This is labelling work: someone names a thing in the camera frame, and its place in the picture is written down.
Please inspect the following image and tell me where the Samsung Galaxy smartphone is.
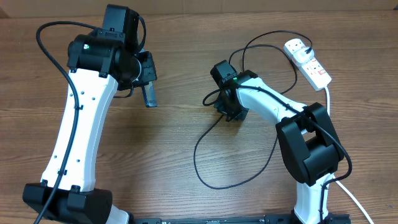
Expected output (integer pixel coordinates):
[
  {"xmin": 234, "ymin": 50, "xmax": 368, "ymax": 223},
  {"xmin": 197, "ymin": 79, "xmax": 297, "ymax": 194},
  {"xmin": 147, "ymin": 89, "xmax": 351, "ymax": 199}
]
[{"xmin": 141, "ymin": 82, "xmax": 157, "ymax": 108}]

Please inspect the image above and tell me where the black USB charging cable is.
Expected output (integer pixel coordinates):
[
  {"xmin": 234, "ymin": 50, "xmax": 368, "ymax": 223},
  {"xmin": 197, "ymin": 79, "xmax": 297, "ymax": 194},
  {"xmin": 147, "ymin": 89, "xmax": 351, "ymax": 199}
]
[{"xmin": 193, "ymin": 30, "xmax": 313, "ymax": 190}]

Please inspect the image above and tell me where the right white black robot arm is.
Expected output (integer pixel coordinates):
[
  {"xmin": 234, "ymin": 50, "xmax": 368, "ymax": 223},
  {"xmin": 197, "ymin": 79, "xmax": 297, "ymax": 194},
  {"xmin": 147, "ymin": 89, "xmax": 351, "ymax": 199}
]
[{"xmin": 210, "ymin": 60, "xmax": 353, "ymax": 223}]

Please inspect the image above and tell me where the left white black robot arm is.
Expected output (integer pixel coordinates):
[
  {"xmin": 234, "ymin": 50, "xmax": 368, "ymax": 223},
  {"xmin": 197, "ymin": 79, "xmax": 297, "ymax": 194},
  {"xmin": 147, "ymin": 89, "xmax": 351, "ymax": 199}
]
[{"xmin": 22, "ymin": 4, "xmax": 157, "ymax": 223}]

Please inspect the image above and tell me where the white charger plug adapter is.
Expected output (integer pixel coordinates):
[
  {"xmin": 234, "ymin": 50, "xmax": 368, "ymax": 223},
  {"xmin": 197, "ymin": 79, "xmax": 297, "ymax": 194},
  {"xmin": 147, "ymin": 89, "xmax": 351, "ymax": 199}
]
[{"xmin": 293, "ymin": 48, "xmax": 315, "ymax": 67}]

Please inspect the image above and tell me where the white power strip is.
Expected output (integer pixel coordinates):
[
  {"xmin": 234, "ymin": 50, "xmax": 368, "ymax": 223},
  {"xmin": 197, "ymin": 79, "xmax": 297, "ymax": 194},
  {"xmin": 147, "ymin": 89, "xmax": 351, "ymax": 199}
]
[{"xmin": 284, "ymin": 39, "xmax": 331, "ymax": 91}]

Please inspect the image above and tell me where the white power strip cord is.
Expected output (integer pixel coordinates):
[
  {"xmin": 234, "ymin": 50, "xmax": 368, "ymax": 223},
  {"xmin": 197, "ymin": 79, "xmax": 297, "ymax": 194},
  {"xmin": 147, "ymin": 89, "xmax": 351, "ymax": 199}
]
[{"xmin": 323, "ymin": 86, "xmax": 376, "ymax": 224}]

